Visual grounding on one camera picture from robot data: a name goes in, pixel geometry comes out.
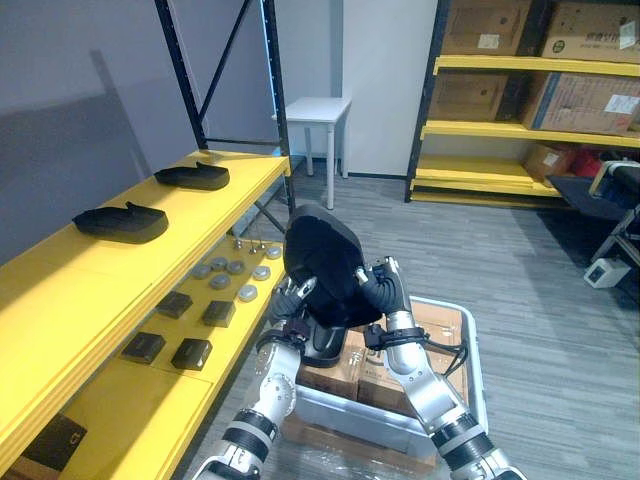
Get robot right five-finger hand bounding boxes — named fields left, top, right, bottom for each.
left=352, top=255, right=415, bottom=319

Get robot left five-finger hand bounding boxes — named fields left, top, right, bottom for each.
left=269, top=276, right=320, bottom=327

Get black plastic housing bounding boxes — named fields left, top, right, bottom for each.
left=153, top=161, right=231, bottom=193
left=72, top=201, right=168, bottom=246
left=282, top=203, right=385, bottom=367

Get yellow shelf rack black uprights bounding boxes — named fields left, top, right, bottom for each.
left=0, top=0, right=297, bottom=480

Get cardboard box with print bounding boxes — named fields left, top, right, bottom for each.
left=356, top=344, right=417, bottom=417
left=408, top=301, right=471, bottom=382
left=298, top=328, right=370, bottom=402

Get small black box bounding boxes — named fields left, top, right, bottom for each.
left=155, top=291, right=194, bottom=320
left=200, top=300, right=237, bottom=329
left=120, top=331, right=168, bottom=365
left=170, top=337, right=215, bottom=372

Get white plastic crate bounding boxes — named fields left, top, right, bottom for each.
left=293, top=294, right=490, bottom=454

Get plastic-wrapped cardboard box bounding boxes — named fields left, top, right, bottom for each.
left=276, top=413, right=452, bottom=480

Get small white table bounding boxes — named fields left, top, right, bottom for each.
left=271, top=96, right=353, bottom=211

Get small brown cardboard carton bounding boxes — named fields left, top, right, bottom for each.
left=522, top=142, right=577, bottom=189

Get plain brown cardboard carton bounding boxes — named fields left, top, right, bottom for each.
left=441, top=0, right=535, bottom=57
left=429, top=72, right=512, bottom=123

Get small white device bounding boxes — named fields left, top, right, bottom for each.
left=583, top=258, right=632, bottom=290

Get dark flat platform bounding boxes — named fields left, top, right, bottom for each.
left=544, top=174, right=640, bottom=222

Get red package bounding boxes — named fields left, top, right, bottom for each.
left=569, top=149, right=607, bottom=179

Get yellow storage rack with cartons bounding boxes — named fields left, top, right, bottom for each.
left=404, top=0, right=640, bottom=204

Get black box with white mark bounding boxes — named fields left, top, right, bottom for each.
left=22, top=412, right=89, bottom=473

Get large carton with blue stripe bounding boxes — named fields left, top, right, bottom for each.
left=521, top=71, right=640, bottom=138

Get cardboard carton with black print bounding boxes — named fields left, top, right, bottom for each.
left=539, top=0, right=640, bottom=65

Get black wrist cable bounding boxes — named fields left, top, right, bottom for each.
left=422, top=333, right=470, bottom=377

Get black metal frame cart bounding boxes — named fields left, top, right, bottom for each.
left=587, top=159, right=640, bottom=306

